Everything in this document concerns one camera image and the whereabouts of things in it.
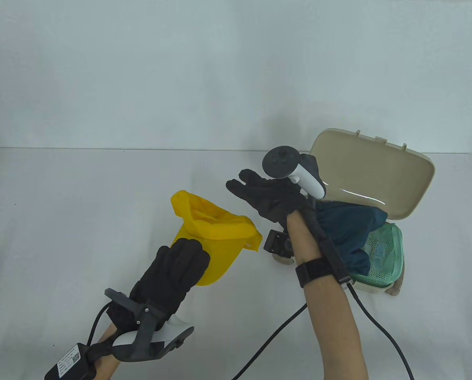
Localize person's right hand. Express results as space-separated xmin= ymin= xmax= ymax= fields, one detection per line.
xmin=226 ymin=169 xmax=312 ymax=223

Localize person's left hand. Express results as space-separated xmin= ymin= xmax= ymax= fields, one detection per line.
xmin=107 ymin=239 xmax=211 ymax=333

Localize yellow cap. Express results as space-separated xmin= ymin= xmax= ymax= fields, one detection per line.
xmin=169 ymin=190 xmax=263 ymax=286

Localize dark teal shorts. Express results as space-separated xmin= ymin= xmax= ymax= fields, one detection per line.
xmin=313 ymin=200 xmax=389 ymax=276

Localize beige hard-shell suitcase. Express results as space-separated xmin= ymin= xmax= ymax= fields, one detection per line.
xmin=272 ymin=128 xmax=436 ymax=297

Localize green mesh bag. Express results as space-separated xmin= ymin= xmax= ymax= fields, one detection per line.
xmin=349 ymin=222 xmax=405 ymax=287

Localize person's right forearm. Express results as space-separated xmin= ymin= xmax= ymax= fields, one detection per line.
xmin=285 ymin=210 xmax=369 ymax=380

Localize grey right hand controller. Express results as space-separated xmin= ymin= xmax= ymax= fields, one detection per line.
xmin=262 ymin=146 xmax=326 ymax=199

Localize grey hand controller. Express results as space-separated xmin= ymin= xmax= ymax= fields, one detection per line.
xmin=104 ymin=288 xmax=195 ymax=363
xmin=262 ymin=146 xmax=326 ymax=199

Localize grey left hand controller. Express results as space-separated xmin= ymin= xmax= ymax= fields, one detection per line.
xmin=104 ymin=288 xmax=195 ymax=363

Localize black right wrist sensor box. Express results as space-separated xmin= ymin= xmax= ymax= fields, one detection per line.
xmin=318 ymin=237 xmax=354 ymax=287

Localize black wrist sensor box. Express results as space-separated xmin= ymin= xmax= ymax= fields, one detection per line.
xmin=45 ymin=343 xmax=99 ymax=380
xmin=318 ymin=237 xmax=354 ymax=287

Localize black left wrist sensor box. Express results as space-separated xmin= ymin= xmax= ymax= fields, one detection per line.
xmin=45 ymin=343 xmax=99 ymax=380

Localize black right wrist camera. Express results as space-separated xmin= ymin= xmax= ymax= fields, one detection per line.
xmin=263 ymin=230 xmax=294 ymax=256

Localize black right wrist strap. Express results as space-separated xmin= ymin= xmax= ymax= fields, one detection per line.
xmin=295 ymin=259 xmax=335 ymax=287

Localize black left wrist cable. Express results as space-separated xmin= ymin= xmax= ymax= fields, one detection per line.
xmin=86 ymin=302 xmax=114 ymax=346

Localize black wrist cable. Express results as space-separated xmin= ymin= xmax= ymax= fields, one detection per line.
xmin=231 ymin=304 xmax=309 ymax=380
xmin=345 ymin=283 xmax=415 ymax=380
xmin=86 ymin=302 xmax=114 ymax=346

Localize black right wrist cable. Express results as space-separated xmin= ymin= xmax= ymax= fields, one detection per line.
xmin=345 ymin=283 xmax=415 ymax=380
xmin=231 ymin=304 xmax=309 ymax=380

